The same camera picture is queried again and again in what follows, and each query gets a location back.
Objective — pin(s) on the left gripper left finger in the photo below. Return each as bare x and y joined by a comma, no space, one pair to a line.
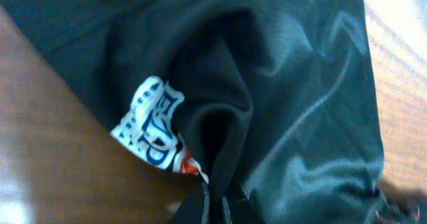
194,209

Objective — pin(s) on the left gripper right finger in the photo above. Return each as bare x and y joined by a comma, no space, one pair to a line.
237,210

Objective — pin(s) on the black orange-patterned jersey shirt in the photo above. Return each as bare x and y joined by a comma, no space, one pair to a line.
271,98

